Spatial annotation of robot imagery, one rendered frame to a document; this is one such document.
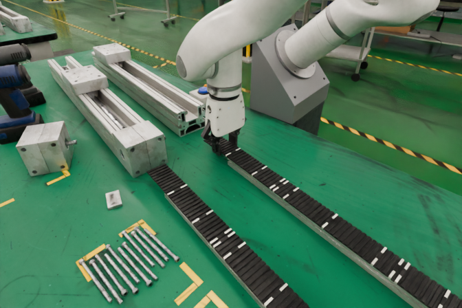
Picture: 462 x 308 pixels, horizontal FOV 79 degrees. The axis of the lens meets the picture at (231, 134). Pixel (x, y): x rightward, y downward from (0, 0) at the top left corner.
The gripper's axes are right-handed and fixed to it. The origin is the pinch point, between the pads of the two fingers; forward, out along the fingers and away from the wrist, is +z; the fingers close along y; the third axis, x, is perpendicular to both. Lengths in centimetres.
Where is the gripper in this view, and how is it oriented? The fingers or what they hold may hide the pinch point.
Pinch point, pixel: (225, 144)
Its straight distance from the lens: 77.4
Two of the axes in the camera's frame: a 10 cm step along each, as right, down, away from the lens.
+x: -6.4, -4.2, 6.5
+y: 7.7, -3.5, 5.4
